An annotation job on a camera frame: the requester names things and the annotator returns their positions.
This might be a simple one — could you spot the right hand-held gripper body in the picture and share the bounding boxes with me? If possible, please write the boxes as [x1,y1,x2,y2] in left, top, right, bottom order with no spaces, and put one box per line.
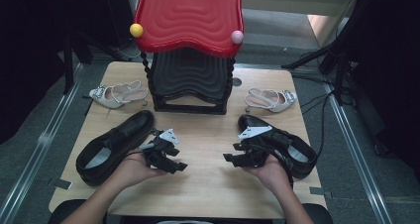
[237,125,273,168]

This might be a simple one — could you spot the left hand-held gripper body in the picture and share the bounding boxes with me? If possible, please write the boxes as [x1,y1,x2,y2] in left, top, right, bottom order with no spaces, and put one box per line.
[138,128,181,169]

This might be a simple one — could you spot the black leather shoe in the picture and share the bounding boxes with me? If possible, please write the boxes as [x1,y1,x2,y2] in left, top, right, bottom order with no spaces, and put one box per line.
[237,114,319,179]
[75,109,156,187]

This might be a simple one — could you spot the white heeled sandal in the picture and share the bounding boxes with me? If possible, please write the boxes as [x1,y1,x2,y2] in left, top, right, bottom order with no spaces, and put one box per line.
[88,80,150,110]
[244,87,298,114]

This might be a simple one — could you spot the red and black shoe rack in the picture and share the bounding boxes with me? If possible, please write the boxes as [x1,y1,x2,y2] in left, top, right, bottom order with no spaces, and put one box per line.
[129,0,246,115]

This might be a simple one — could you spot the person's right hand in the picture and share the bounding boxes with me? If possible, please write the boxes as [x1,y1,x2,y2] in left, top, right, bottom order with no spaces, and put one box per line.
[242,154,291,194]

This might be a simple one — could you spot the person's left hand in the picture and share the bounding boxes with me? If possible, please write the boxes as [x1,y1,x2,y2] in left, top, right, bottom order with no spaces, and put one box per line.
[113,151,167,188]

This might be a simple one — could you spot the grey tape strip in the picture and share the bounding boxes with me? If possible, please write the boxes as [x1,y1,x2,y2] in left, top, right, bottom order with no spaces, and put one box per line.
[49,177,73,190]
[309,185,333,199]

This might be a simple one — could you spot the black chair armrest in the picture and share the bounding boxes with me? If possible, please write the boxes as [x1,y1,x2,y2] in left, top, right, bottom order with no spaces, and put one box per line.
[48,198,108,224]
[301,202,335,224]

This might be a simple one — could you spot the black tripod stand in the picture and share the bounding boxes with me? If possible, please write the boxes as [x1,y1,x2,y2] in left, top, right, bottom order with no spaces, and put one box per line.
[281,35,353,105]

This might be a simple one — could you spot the black metal stand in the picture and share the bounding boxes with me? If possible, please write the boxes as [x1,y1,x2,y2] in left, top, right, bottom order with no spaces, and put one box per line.
[61,32,95,95]

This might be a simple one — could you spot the dark curtain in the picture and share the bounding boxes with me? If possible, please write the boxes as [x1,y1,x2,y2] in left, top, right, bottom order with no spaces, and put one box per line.
[343,0,420,182]
[0,0,133,146]

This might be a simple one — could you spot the black floor cables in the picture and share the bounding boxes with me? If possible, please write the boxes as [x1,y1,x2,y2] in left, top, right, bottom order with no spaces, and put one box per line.
[300,89,335,161]

